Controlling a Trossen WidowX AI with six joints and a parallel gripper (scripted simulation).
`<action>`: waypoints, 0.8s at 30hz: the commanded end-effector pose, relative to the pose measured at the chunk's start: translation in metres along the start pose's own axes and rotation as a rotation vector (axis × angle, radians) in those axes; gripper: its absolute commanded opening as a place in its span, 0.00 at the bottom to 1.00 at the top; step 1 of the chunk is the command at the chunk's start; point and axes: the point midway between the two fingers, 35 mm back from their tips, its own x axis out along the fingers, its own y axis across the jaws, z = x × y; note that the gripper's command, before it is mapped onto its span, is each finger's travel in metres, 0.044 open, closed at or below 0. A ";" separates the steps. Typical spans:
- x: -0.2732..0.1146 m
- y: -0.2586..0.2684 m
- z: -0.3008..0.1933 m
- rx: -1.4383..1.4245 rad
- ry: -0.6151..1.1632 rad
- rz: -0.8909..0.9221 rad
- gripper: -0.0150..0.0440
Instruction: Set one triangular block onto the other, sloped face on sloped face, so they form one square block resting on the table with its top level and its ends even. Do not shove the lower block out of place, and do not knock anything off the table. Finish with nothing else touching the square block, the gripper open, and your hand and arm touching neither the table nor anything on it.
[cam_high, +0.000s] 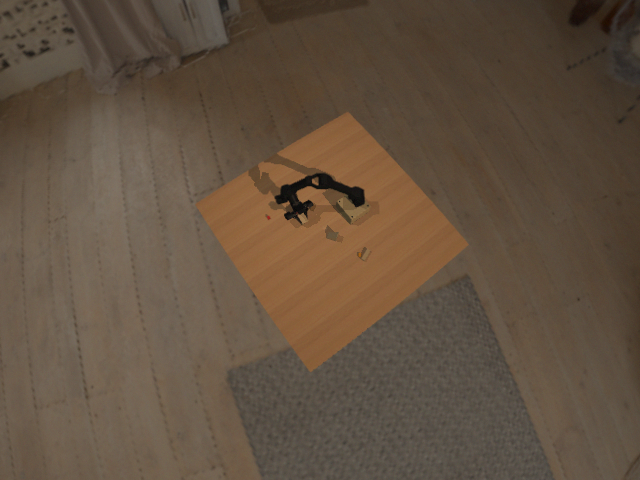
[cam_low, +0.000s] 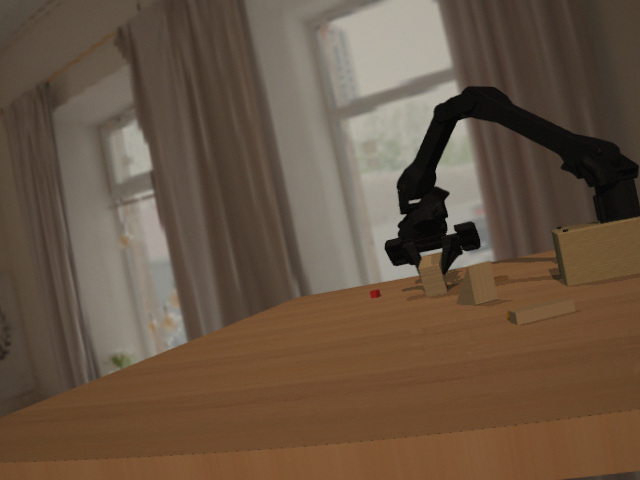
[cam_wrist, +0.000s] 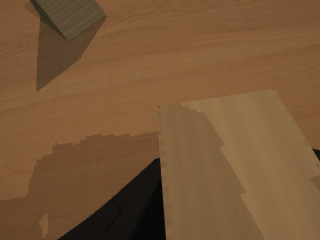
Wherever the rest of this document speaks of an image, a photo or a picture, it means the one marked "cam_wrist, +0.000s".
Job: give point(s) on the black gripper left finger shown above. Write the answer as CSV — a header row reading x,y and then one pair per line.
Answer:
x,y
134,213

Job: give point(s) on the brown wooden triangular block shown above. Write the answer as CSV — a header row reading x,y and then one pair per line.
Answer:
x,y
70,18

